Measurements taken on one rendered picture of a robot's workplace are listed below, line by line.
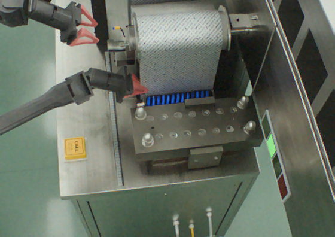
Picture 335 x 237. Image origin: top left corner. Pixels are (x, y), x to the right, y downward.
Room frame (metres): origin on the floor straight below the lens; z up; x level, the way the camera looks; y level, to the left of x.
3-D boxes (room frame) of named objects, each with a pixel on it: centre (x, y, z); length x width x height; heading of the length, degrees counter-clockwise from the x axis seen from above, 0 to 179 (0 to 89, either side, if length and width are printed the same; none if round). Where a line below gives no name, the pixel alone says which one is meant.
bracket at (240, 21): (0.91, -0.19, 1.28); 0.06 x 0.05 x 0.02; 103
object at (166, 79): (0.81, -0.02, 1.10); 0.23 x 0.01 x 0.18; 103
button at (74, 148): (0.64, 0.30, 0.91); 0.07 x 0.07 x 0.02; 13
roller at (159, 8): (0.99, 0.01, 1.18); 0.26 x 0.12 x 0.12; 103
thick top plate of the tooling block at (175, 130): (0.70, -0.09, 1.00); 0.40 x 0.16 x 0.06; 103
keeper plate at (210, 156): (0.62, -0.13, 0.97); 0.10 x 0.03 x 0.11; 103
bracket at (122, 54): (0.87, 0.15, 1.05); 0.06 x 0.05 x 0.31; 103
